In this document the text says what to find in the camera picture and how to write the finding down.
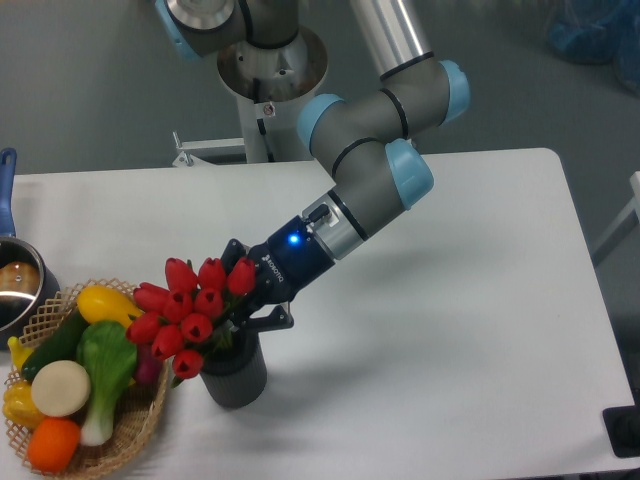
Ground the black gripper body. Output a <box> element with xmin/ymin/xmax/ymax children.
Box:
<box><xmin>241</xmin><ymin>216</ymin><xmax>335</xmax><ymax>313</ymax></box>

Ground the grey ribbed vase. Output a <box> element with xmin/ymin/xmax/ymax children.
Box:
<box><xmin>200</xmin><ymin>330</ymin><xmax>268</xmax><ymax>409</ymax></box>

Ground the yellow banana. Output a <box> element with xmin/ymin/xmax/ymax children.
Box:
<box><xmin>7</xmin><ymin>336</ymin><xmax>34</xmax><ymax>371</ymax></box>

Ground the black device at table edge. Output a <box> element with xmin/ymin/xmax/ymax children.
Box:
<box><xmin>602</xmin><ymin>405</ymin><xmax>639</xmax><ymax>458</ymax></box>

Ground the green bok choy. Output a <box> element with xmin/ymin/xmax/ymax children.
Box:
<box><xmin>76</xmin><ymin>320</ymin><xmax>137</xmax><ymax>447</ymax></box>

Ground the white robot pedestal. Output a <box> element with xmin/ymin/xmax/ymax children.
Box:
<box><xmin>174</xmin><ymin>26</ymin><xmax>328</xmax><ymax>166</ymax></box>

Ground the purple radish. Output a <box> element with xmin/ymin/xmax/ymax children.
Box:
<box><xmin>133</xmin><ymin>344</ymin><xmax>163</xmax><ymax>386</ymax></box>

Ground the white furniture frame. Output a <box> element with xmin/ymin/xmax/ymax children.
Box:
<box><xmin>591</xmin><ymin>171</ymin><xmax>639</xmax><ymax>267</ymax></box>

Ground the woven wicker basket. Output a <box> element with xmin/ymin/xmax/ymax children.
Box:
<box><xmin>1</xmin><ymin>279</ymin><xmax>168</xmax><ymax>479</ymax></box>

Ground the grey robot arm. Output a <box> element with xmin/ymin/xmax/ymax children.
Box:
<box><xmin>156</xmin><ymin>1</ymin><xmax>470</xmax><ymax>332</ymax></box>

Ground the blue handled saucepan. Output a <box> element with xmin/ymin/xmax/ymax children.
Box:
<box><xmin>1</xmin><ymin>147</ymin><xmax>59</xmax><ymax>351</ymax></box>

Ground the orange fruit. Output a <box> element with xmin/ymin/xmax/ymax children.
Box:
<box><xmin>27</xmin><ymin>417</ymin><xmax>81</xmax><ymax>473</ymax></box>

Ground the yellow bell pepper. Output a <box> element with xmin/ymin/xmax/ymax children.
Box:
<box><xmin>2</xmin><ymin>380</ymin><xmax>45</xmax><ymax>430</ymax></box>

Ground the yellow squash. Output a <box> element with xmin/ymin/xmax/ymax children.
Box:
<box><xmin>76</xmin><ymin>285</ymin><xmax>143</xmax><ymax>328</ymax></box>

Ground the dark green cucumber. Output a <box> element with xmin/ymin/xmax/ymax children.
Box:
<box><xmin>20</xmin><ymin>309</ymin><xmax>89</xmax><ymax>382</ymax></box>

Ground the blue plastic bag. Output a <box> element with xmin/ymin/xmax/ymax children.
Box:
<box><xmin>545</xmin><ymin>1</ymin><xmax>639</xmax><ymax>95</ymax></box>

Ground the red tulip bouquet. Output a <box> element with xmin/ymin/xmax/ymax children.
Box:
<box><xmin>126</xmin><ymin>256</ymin><xmax>256</xmax><ymax>386</ymax></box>

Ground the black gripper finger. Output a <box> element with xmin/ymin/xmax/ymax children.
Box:
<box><xmin>220</xmin><ymin>238</ymin><xmax>250</xmax><ymax>273</ymax></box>
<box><xmin>230</xmin><ymin>302</ymin><xmax>294</xmax><ymax>331</ymax></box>

